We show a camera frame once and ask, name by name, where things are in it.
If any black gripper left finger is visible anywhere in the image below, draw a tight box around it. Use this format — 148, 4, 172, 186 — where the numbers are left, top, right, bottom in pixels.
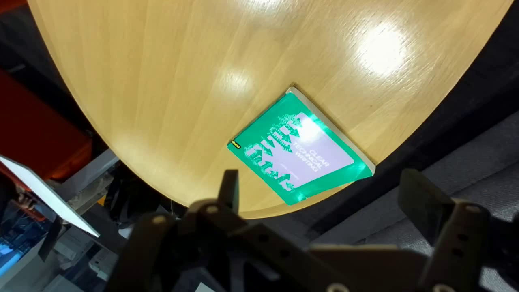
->
104, 168, 326, 292

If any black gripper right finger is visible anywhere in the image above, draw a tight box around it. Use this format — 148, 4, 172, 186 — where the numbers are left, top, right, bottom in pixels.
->
397, 167, 519, 292

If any green book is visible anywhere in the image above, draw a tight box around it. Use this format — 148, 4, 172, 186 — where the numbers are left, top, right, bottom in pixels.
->
226, 85, 376, 207

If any grey chair with metal legs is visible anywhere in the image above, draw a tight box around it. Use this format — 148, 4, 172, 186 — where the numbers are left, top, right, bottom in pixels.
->
52, 149, 122, 214

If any white table with angled leg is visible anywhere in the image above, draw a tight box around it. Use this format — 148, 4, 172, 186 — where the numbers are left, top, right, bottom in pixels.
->
0, 152, 102, 240

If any orange chair behind white table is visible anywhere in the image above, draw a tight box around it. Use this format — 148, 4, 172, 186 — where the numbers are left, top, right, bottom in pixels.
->
0, 69, 94, 181

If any orange armchair with wide seat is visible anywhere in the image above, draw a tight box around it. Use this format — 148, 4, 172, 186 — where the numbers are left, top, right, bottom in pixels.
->
0, 0, 29, 16

